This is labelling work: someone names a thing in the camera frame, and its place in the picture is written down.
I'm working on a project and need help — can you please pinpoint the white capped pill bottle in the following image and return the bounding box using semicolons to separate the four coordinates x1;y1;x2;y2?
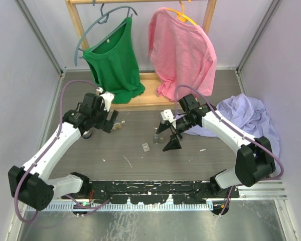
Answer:
82;131;92;139

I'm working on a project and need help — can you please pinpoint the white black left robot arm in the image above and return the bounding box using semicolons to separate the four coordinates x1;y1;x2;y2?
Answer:
8;91;118;211

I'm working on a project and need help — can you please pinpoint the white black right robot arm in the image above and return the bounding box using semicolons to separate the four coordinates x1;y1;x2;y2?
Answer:
157;94;276;198

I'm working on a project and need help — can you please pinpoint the clear bottle of yellow capsules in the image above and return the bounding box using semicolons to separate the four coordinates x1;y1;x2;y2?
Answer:
112;120;126;131

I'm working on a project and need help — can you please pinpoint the wooden clothes rack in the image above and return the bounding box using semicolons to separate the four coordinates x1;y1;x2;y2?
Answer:
66;1;217;111

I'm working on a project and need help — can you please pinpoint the lavender crumpled cloth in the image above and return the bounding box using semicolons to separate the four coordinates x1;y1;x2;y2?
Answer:
184;93;281;161

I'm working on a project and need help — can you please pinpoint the green t-shirt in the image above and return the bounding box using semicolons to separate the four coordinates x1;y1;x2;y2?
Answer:
83;17;145;104

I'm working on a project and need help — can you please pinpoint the grey-blue clothes hanger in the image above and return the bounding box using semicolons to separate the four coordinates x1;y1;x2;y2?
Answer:
66;1;138;67

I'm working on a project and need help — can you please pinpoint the pink t-shirt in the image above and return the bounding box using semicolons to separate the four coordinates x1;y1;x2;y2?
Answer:
147;8;217;101

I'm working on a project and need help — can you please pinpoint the yellow clothes hanger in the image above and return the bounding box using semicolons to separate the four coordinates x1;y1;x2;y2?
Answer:
165;1;197;26

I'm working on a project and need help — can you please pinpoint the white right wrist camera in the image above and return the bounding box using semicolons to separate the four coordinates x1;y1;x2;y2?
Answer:
160;109;176;127

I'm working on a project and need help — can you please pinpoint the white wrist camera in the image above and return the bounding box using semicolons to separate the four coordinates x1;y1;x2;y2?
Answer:
96;87;115;112
160;109;176;127

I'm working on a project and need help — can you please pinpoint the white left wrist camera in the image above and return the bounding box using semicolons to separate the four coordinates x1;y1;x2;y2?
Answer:
96;87;115;112

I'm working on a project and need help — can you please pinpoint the white slotted cable duct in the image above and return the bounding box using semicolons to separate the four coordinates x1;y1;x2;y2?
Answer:
26;200;214;212

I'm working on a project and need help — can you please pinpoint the aluminium frame rail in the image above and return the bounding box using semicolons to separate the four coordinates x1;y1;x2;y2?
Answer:
14;180;288;201

